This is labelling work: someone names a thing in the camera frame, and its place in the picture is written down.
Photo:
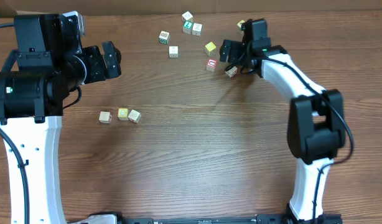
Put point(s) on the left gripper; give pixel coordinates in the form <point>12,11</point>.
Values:
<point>101,72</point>

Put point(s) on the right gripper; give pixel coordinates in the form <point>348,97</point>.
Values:
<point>234,46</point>

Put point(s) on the yellow block letter G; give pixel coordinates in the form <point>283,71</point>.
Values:
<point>123,114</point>

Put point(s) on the white block red side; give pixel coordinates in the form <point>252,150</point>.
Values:
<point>105,117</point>

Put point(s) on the white block teal side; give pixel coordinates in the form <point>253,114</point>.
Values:
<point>134,116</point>

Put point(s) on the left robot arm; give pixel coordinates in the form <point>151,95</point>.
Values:
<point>33,86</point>

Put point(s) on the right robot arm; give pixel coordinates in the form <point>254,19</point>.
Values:
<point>316,127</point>

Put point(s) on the yellow top center block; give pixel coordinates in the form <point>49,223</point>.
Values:
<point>210,48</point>

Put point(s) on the yellow block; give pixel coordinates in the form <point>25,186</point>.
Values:
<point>239,25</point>
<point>210,48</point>

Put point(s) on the red letter wooden block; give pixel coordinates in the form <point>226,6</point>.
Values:
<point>211,64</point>

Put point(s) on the white block red edge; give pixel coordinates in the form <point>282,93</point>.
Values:
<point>231,70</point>

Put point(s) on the yellow top far block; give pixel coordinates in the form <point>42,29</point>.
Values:
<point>239,25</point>

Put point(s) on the white block beside green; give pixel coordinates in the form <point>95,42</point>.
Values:
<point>197,29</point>

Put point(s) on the green letter wooden block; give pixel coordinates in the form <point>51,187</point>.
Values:
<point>187,27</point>

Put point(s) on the top white wooden block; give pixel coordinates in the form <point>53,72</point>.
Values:
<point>187,16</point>

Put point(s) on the plain white wooden block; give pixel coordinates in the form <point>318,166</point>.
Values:
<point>173,51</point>

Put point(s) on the green sided picture block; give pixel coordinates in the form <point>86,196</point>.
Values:
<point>164,37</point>

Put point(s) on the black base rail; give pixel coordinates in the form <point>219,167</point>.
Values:
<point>116,217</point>

